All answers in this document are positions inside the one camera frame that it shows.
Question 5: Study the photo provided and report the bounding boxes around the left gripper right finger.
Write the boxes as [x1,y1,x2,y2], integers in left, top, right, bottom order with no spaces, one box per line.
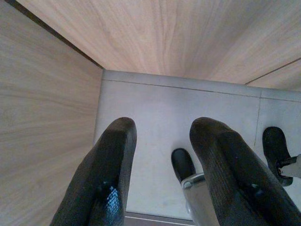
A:
[189,117,301,226]

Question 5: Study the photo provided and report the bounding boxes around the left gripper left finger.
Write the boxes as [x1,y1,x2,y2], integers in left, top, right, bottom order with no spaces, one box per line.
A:
[50,117,137,226]

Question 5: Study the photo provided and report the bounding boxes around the silver left robot leg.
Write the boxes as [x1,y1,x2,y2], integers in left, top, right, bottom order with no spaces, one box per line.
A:
[181,172,222,226]

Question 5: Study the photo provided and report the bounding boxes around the silver robot leg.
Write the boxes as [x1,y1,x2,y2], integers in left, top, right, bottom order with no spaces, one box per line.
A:
[181,172,222,226]
[277,154,301,177]

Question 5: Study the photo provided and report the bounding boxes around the black right robot foot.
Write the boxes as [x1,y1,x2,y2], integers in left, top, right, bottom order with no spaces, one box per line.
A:
[262,126,294,187]

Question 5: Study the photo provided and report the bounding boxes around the black robot foot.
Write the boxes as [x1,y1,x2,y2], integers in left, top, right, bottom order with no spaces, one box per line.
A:
[171,147,197,185]
[262,126,294,187]

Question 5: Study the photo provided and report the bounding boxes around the black left robot foot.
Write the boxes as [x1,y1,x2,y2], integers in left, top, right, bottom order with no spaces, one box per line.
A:
[171,147,197,185]

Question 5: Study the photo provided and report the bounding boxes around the silver right robot leg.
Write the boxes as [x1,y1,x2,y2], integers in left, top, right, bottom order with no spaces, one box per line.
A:
[277,154,301,177]

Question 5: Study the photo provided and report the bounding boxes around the grey panda floor mat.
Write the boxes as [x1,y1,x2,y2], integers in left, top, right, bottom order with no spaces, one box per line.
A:
[124,211,196,226]

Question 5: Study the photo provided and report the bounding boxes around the light wood cabinet side panel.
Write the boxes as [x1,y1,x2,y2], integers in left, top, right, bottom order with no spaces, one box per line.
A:
[0,0,104,226]

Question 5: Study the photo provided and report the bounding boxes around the light wood drawer front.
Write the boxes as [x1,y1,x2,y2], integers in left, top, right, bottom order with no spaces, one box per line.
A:
[244,58,301,91]

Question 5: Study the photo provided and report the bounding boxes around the light wood cabinet door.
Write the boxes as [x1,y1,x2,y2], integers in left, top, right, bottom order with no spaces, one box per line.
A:
[16,0,301,85]

